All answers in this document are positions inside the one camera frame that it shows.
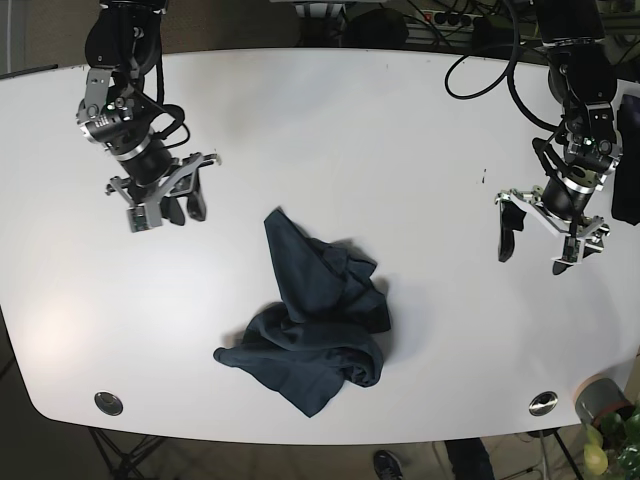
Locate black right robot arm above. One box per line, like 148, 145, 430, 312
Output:
76, 1, 220, 233

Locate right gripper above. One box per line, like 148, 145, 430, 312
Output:
77, 95, 219, 233

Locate left metal table grommet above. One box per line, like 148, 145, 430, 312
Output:
94, 391, 123, 416

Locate green potted plant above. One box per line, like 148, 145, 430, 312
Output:
583, 406, 639, 479

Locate person's dark shoes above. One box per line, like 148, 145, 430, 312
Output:
372, 450, 404, 480

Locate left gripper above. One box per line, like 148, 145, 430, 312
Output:
494, 135, 623, 277

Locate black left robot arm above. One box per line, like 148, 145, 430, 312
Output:
472, 1, 623, 275

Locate right metal table grommet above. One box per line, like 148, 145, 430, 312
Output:
528, 391, 558, 417

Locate dark navy blue T-shirt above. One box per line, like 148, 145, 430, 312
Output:
213, 209, 391, 418

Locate metal table grommet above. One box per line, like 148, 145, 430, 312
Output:
528, 391, 558, 417
94, 391, 123, 416

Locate black printed T-shirt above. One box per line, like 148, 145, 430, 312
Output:
611, 94, 640, 226

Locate grey plant pot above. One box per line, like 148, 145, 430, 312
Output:
573, 375, 635, 429

